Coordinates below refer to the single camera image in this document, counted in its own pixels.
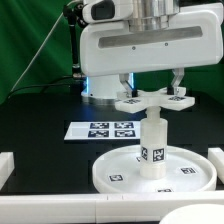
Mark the white left barrier block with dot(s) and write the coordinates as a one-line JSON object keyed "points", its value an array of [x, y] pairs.
{"points": [[6, 167]]}

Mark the white barrier block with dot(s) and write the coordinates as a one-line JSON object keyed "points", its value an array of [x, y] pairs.
{"points": [[216, 157], [6, 167]]}

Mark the white round table top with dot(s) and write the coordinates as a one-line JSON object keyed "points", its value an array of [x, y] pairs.
{"points": [[118, 171]]}

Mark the white cross-shaped table base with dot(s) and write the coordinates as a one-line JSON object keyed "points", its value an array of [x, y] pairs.
{"points": [[159, 98]]}

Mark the white right barrier block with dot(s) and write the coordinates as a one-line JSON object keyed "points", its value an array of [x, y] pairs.
{"points": [[216, 157]]}

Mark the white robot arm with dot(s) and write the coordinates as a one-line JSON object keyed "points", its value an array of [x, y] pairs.
{"points": [[124, 37]]}

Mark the white disc bottom corner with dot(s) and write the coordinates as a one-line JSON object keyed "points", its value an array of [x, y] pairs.
{"points": [[196, 214]]}

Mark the white marker sheet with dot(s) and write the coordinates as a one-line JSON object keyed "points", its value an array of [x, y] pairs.
{"points": [[103, 130]]}

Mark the white front barrier rail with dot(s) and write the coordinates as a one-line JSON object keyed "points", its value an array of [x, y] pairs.
{"points": [[99, 208]]}

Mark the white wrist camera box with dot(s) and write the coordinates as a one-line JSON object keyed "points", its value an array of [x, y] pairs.
{"points": [[96, 11]]}

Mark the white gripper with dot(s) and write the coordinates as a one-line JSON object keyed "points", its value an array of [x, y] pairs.
{"points": [[157, 36]]}

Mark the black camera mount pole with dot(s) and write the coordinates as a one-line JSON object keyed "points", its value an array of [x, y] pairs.
{"points": [[74, 17]]}

